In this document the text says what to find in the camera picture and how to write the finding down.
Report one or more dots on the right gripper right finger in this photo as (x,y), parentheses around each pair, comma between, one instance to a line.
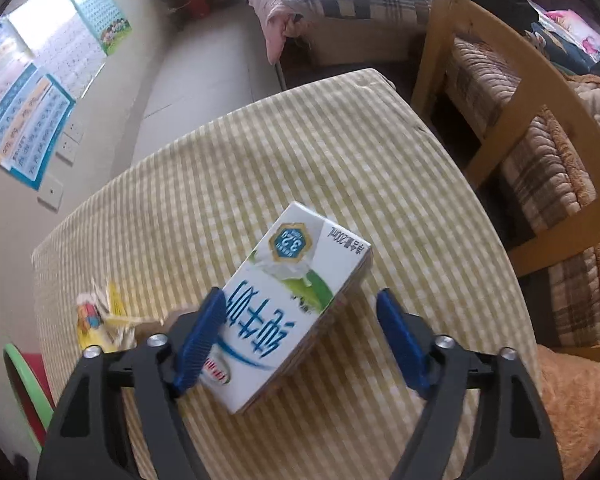
(512,437)

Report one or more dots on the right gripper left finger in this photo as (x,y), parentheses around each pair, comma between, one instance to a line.
(87,437)

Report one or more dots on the dark brown wrapper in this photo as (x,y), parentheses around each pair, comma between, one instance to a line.
(155,327)

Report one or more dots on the large yellow snack bag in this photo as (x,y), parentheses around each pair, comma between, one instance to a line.
(102,320)

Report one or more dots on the white milk carton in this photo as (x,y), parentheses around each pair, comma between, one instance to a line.
(279,300)

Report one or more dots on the orange plush cushion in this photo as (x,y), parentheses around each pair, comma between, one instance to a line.
(571,398)

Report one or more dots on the red bin with green rim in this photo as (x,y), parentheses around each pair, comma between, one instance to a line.
(28,380)

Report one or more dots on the yellow checkered table cloth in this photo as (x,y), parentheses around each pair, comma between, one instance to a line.
(183,219)

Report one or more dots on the wooden chair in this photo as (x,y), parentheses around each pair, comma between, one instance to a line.
(541,86)

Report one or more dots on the bed with plaid quilt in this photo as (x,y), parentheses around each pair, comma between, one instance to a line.
(342,31)

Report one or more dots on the white wall socket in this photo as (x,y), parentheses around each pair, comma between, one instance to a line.
(51,192)

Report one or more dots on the blue pinyin wall poster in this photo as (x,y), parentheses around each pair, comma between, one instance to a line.
(34,108)

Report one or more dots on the white chart wall poster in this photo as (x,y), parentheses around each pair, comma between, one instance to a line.
(60,42)

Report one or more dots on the green chart wall poster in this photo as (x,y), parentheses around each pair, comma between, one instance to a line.
(105,21)

